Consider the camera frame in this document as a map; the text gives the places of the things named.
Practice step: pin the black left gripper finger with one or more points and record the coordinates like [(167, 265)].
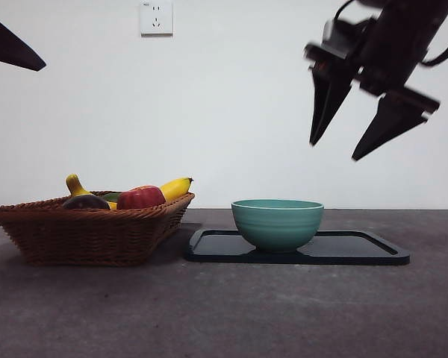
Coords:
[(7, 48)]

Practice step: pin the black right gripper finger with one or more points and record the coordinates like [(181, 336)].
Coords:
[(395, 123), (326, 100)]

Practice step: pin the teal ribbed bowl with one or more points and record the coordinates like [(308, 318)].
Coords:
[(278, 227)]

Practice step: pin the dark purple plum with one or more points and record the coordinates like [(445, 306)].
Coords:
[(86, 203)]

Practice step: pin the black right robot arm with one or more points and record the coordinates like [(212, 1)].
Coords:
[(403, 33)]

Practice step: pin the yellow banana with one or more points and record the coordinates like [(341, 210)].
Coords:
[(177, 188)]

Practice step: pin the green avocado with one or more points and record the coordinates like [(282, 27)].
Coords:
[(112, 197)]

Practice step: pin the black rectangular tray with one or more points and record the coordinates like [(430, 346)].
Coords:
[(216, 248)]

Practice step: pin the red apple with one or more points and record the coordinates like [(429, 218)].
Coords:
[(140, 197)]

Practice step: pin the brown wicker basket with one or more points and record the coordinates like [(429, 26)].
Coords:
[(86, 238)]

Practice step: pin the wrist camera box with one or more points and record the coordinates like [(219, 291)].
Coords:
[(343, 37)]

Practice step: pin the white wall socket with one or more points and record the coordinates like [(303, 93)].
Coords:
[(157, 18)]

